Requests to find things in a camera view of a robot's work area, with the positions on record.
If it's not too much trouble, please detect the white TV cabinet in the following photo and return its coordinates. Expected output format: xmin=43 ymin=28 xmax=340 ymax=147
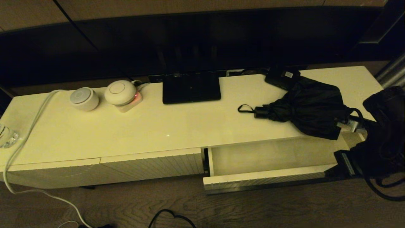
xmin=0 ymin=66 xmax=385 ymax=190

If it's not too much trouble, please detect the white ribbed drawer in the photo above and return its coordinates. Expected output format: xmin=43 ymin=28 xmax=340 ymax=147
xmin=202 ymin=133 xmax=364 ymax=194

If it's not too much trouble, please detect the grey curtain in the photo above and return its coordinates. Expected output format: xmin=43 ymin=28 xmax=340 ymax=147
xmin=375 ymin=52 xmax=405 ymax=89

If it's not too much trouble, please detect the thick white power cable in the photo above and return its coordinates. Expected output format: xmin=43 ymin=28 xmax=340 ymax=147
xmin=3 ymin=90 xmax=92 ymax=228

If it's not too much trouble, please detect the black flat television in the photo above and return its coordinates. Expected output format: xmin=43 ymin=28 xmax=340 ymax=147
xmin=0 ymin=8 xmax=405 ymax=87

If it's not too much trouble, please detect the black TV base plate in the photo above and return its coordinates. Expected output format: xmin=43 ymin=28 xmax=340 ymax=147
xmin=162 ymin=72 xmax=221 ymax=105

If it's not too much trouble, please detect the thin black wall cable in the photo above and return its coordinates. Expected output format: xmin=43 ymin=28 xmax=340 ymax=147
xmin=53 ymin=0 xmax=135 ymax=81

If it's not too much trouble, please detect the white power strip red switch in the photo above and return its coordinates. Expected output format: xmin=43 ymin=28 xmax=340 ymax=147
xmin=115 ymin=92 xmax=144 ymax=113

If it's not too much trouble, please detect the clear glass cup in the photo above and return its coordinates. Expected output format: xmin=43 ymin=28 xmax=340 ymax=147
xmin=0 ymin=123 xmax=20 ymax=149

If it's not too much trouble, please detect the white speaker grey top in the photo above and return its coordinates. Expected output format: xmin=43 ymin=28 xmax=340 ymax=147
xmin=70 ymin=88 xmax=100 ymax=112

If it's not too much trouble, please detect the white round dome device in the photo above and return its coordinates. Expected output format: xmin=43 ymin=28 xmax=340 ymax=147
xmin=104 ymin=80 xmax=137 ymax=106

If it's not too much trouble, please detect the black floor cable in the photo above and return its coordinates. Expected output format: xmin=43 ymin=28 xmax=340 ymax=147
xmin=148 ymin=209 xmax=196 ymax=228

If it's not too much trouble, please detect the black umbrella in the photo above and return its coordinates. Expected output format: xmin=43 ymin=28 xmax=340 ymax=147
xmin=237 ymin=76 xmax=353 ymax=140

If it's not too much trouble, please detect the black set-top box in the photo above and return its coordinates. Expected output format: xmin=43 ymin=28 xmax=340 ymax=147
xmin=264 ymin=67 xmax=300 ymax=92

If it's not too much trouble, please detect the white ribbed cabinet front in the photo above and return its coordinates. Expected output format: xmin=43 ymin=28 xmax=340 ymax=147
xmin=100 ymin=148 xmax=204 ymax=185
xmin=0 ymin=158 xmax=102 ymax=190

